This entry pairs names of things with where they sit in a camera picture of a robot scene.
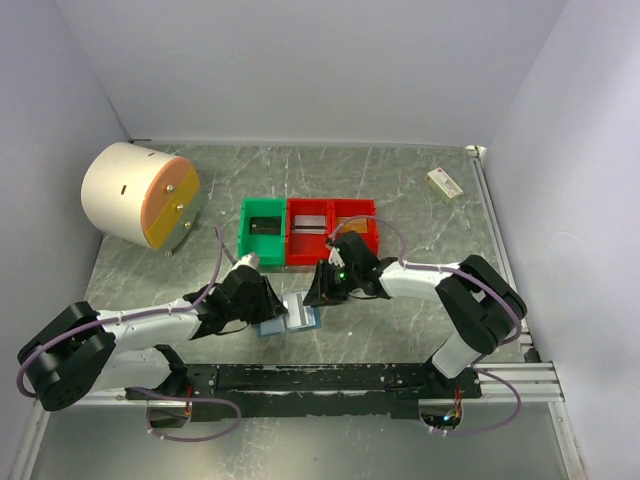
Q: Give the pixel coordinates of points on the white VIP card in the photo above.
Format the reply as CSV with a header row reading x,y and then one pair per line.
x,y
309,224

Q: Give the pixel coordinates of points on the white magnetic stripe card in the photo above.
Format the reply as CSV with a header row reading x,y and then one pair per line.
x,y
299,317

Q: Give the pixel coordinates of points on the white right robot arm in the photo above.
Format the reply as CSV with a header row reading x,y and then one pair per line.
x,y
485,310

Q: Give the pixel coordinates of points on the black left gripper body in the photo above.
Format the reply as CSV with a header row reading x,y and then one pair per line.
x,y
257,309

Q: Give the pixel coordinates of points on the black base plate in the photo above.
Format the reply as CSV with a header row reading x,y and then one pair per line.
x,y
389,389

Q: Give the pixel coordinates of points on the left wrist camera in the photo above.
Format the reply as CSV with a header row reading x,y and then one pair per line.
x,y
251,260

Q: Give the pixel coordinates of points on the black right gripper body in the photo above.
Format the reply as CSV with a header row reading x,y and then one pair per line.
x,y
338,280

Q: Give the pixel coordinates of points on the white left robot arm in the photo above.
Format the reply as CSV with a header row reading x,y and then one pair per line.
x,y
84,350

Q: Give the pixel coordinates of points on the small white card box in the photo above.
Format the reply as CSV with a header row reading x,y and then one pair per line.
x,y
443,185

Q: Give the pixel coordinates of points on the blue card holder wallet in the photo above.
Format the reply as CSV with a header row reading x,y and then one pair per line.
x,y
276,326

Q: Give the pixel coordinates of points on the gold credit card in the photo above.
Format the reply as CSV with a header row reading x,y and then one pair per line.
x,y
358,225

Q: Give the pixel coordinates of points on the green plastic bin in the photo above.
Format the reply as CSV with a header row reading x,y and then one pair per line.
x,y
270,248

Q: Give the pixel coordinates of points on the red plastic bin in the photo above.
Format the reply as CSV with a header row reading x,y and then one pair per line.
x,y
306,249
357,215

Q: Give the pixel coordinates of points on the round drawer cabinet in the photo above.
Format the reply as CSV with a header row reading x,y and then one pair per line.
x,y
144,196

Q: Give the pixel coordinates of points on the black credit card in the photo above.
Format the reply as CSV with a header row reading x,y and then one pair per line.
x,y
265,225

